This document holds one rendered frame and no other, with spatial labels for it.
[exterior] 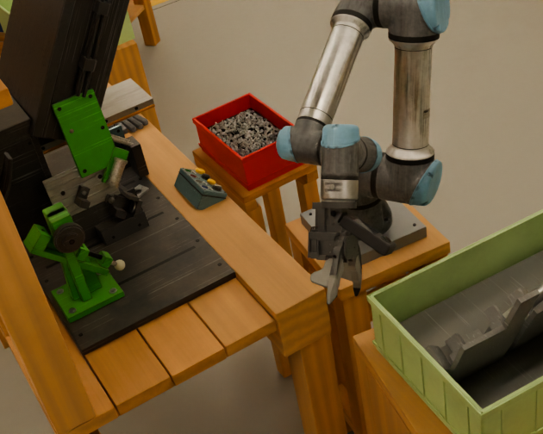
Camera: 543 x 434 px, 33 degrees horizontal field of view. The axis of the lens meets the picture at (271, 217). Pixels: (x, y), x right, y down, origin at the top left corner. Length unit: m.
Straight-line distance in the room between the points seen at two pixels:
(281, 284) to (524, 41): 3.02
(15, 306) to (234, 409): 1.48
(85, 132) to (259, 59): 2.76
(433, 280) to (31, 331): 0.91
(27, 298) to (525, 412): 1.01
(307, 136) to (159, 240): 0.66
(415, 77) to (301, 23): 3.34
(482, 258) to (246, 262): 0.58
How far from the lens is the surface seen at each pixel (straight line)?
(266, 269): 2.28
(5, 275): 1.80
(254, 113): 2.94
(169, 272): 2.35
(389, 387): 2.12
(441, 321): 2.17
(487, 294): 2.23
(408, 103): 2.15
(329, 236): 1.82
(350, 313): 2.34
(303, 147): 1.95
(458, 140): 4.24
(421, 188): 2.19
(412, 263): 2.34
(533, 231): 2.29
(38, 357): 1.94
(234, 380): 3.28
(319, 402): 2.45
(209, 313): 2.23
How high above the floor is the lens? 2.38
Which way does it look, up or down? 37 degrees down
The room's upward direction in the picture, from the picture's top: 12 degrees counter-clockwise
